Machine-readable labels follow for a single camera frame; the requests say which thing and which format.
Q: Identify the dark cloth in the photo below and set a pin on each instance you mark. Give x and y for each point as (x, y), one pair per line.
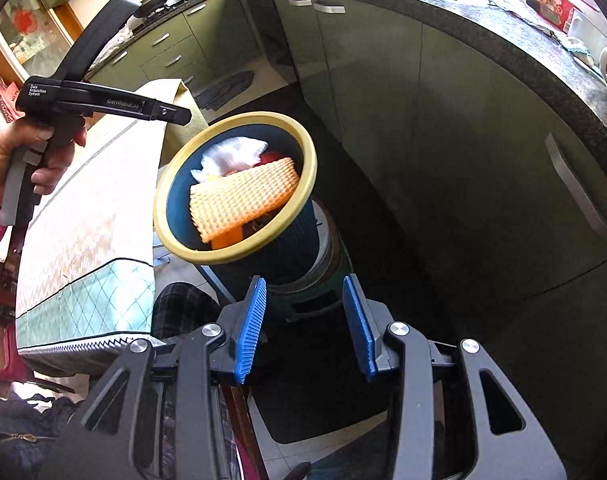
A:
(18, 430)

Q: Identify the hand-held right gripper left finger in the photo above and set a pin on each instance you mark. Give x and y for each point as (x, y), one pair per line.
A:
(251, 330)

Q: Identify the teal round stool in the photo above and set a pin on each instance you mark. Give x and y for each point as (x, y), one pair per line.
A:
(331, 280)

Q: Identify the grey dish cloth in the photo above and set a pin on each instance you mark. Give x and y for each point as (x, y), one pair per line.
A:
(521, 10)

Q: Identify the orange snack packet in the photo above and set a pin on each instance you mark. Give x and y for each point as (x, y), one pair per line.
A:
(228, 237)

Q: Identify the dark stone countertop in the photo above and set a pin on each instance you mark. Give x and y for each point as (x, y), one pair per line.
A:
(508, 50)

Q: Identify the red box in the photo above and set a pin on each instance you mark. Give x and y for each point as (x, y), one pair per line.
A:
(556, 7)

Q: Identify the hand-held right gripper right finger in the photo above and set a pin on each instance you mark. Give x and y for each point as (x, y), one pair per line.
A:
(358, 330)

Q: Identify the green kitchen cabinets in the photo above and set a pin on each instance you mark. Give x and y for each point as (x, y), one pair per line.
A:
(383, 110)

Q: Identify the person's left hand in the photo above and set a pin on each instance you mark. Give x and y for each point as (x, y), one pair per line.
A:
(5, 155)

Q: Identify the black wok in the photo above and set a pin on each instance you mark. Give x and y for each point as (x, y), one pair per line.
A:
(153, 4)

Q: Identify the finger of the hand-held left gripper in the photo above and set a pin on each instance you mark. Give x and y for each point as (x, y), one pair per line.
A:
(173, 112)

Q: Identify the white plastic bag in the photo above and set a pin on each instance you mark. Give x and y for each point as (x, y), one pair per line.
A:
(233, 152)

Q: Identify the grey striped floor mat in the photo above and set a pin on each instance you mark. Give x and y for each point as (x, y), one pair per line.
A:
(228, 90)

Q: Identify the person's plaid trouser leg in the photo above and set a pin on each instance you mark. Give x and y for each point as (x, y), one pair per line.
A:
(183, 310)

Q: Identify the orange foam fruit net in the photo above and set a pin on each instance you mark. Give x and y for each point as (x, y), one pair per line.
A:
(243, 195)

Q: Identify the blue bin with yellow rim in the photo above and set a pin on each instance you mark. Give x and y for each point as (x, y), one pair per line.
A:
(288, 255)

